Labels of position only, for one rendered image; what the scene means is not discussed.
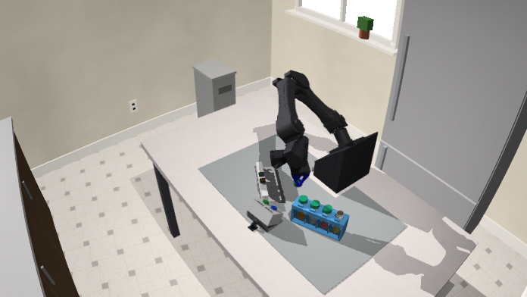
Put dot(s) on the grey flat mat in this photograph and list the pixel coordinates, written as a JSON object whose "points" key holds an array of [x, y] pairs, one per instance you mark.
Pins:
{"points": [[322, 260]]}

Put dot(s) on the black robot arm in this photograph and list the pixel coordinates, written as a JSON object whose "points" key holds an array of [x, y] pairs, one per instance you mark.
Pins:
{"points": [[290, 129]]}

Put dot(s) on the blue tube rack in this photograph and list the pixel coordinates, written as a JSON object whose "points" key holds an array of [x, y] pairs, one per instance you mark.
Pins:
{"points": [[320, 216]]}

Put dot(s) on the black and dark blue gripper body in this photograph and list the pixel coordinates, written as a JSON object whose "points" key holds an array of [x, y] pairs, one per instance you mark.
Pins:
{"points": [[305, 168]]}

